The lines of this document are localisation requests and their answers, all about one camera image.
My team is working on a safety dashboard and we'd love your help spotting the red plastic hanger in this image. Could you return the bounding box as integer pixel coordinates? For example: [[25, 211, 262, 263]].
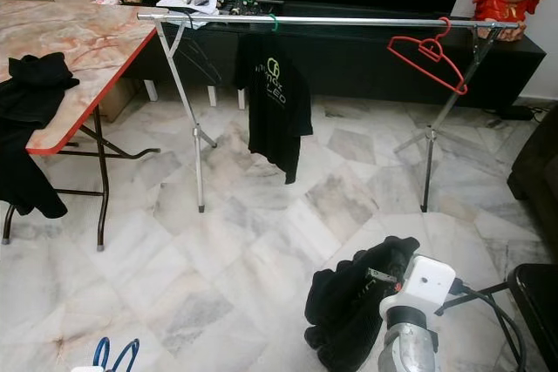
[[388, 17, 469, 96]]

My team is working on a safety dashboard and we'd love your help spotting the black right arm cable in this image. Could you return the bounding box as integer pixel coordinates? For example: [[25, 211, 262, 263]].
[[453, 279, 526, 372]]

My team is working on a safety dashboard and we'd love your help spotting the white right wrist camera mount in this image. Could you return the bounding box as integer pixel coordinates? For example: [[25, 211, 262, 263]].
[[379, 255, 457, 325]]

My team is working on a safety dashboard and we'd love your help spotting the black printed t-shirt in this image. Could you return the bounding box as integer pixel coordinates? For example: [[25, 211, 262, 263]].
[[233, 30, 313, 185], [303, 235, 421, 372]]

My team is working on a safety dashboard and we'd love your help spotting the blue plastic hanger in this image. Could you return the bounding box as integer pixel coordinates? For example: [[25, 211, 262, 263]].
[[92, 337, 140, 372]]

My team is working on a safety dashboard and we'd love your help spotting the black cloth garment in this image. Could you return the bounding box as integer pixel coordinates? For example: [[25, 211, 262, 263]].
[[0, 51, 84, 220]]

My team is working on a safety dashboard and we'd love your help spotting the marble top folding table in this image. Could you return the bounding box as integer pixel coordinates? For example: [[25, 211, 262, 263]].
[[0, 0, 162, 251]]

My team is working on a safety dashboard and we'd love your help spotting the white paper stack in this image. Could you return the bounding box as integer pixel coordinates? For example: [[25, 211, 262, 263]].
[[159, 0, 221, 16]]

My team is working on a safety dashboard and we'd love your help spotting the silver metal clothes rack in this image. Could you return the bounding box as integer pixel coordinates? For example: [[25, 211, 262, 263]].
[[137, 11, 521, 213]]

